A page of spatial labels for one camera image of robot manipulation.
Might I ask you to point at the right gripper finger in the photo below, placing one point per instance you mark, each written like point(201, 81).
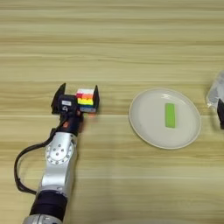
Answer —
point(221, 113)

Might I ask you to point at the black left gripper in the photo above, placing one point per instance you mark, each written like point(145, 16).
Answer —
point(71, 122)

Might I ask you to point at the multicoloured puzzle cube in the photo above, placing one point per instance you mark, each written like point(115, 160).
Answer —
point(85, 97)

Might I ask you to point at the clear bottle with red cap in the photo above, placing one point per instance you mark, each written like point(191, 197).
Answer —
point(215, 90)

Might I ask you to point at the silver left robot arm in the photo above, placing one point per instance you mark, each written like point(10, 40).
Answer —
point(57, 175)

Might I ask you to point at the left gripper labelled black box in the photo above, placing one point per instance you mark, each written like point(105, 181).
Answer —
point(67, 102)

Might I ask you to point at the green rectangular block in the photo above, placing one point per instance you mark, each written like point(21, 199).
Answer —
point(170, 115)

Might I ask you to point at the white round plate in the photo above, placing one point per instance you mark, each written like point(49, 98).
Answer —
point(145, 119)

